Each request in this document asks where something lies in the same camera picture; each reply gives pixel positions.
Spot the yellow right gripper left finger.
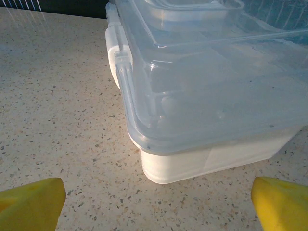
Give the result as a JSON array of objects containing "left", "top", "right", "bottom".
[{"left": 0, "top": 177, "right": 67, "bottom": 231}]

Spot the clear plastic tool box lid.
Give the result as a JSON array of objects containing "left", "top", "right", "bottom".
[{"left": 105, "top": 0, "right": 308, "bottom": 154}]

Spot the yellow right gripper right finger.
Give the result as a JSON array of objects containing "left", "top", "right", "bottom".
[{"left": 250, "top": 176, "right": 308, "bottom": 231}]

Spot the white box latch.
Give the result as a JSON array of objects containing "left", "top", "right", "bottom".
[{"left": 105, "top": 24, "right": 133, "bottom": 90}]

